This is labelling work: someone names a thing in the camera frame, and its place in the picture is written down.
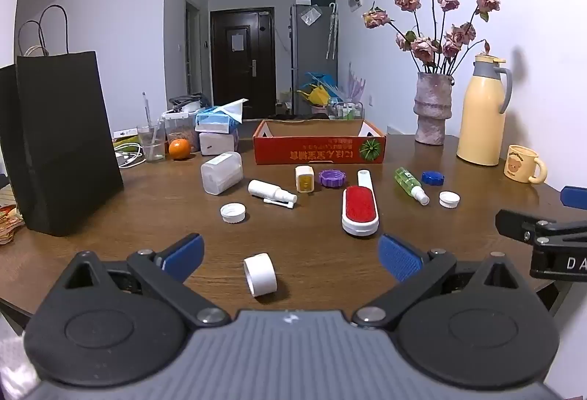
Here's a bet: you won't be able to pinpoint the purple bottle cap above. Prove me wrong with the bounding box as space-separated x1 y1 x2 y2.
319 169 346 189

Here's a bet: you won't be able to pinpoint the purple tissue pack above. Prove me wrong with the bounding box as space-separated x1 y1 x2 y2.
198 128 240 154

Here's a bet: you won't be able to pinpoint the translucent plastic container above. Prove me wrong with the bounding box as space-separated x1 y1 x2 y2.
200 151 244 197

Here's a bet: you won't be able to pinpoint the black paper bag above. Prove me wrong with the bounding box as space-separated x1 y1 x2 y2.
0 4 124 237

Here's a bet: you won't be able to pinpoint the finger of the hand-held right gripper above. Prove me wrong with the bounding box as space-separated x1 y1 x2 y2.
560 185 587 212
495 209 587 243

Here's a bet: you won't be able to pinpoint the blue plastic hangers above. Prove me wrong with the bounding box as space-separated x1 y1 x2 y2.
305 71 339 95

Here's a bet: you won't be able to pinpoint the red white lint brush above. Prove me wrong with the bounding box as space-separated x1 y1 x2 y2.
341 169 379 237

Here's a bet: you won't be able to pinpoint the black garbage bag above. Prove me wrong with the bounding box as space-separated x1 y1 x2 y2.
266 113 331 122

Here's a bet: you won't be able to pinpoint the white spray bottle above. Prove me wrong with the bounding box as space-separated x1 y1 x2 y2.
248 179 298 210

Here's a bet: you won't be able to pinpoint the orange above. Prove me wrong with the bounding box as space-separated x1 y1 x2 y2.
168 138 192 161

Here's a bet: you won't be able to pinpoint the colourful snack packet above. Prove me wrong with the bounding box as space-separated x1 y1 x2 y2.
0 205 25 245

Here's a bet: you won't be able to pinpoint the green spray bottle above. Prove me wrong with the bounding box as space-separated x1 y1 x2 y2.
394 166 431 206

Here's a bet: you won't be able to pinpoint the wire cart with bottles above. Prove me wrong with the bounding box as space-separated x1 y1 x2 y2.
334 99 365 121

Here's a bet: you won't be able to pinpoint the black headphones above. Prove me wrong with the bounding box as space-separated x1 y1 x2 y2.
169 92 205 112

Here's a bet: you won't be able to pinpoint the yellow bear mug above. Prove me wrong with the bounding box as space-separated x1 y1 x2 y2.
503 144 548 185

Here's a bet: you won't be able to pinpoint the clear lidded food container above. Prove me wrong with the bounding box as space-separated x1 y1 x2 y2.
161 109 203 153

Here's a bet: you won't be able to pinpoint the grey side door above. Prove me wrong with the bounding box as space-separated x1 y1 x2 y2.
185 0 203 97

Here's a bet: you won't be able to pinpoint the dried pink roses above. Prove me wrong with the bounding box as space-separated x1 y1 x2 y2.
362 0 502 76

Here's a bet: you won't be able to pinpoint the dark brown door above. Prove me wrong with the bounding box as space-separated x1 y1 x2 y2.
210 7 276 120

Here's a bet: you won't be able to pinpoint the clear glass cup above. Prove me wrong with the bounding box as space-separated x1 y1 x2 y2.
136 120 166 162

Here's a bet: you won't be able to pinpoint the wide white bottle cap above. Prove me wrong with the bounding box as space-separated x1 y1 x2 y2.
219 203 248 224

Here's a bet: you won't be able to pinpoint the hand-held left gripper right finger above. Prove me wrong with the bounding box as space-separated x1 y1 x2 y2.
351 234 520 330

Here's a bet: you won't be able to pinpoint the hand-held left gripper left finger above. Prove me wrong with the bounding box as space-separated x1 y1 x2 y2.
63 233 232 329

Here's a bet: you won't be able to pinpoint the white cylindrical cap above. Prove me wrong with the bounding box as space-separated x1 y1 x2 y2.
243 252 278 298

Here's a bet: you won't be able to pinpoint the white hanging umbrella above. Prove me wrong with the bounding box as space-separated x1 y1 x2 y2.
325 2 339 60

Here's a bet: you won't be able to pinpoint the yellow thermos jug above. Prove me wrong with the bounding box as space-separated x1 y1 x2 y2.
456 40 513 167

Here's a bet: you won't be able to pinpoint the yellow bag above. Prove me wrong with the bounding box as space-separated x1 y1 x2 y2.
297 83 331 107

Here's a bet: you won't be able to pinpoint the red cardboard box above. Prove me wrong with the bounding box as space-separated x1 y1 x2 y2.
252 119 387 165

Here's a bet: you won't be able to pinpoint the white yellow small case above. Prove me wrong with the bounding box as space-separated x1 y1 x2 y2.
295 166 315 193

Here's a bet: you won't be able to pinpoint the pink ceramic vase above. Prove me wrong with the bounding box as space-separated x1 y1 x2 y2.
413 71 455 146

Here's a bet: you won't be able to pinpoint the grey refrigerator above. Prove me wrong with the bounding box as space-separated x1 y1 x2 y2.
290 1 339 114

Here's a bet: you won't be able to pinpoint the white charger with cable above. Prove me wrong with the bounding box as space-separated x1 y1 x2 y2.
114 143 145 169

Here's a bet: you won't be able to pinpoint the blue tissue pack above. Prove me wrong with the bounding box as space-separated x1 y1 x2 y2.
195 97 249 135

